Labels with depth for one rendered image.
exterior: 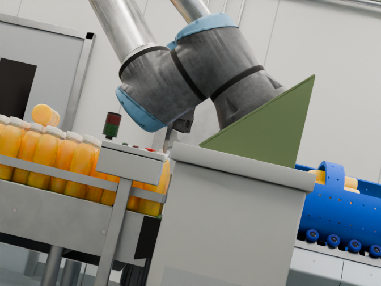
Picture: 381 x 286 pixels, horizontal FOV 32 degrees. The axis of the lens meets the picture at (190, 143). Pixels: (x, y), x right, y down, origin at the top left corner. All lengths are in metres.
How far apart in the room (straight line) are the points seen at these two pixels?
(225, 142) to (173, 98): 0.20
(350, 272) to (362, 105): 3.58
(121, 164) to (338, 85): 3.94
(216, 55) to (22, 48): 4.76
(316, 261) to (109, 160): 0.79
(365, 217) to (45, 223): 1.08
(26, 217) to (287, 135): 1.06
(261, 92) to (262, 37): 4.38
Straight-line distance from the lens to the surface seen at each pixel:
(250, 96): 1.55
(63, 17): 6.26
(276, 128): 1.49
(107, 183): 2.23
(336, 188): 2.35
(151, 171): 2.09
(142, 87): 1.62
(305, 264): 2.34
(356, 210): 2.35
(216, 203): 1.46
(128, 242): 2.21
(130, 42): 1.70
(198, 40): 1.60
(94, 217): 2.22
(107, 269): 2.14
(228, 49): 1.59
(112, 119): 2.79
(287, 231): 1.46
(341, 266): 2.37
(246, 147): 1.48
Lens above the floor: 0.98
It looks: 5 degrees up
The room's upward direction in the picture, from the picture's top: 14 degrees clockwise
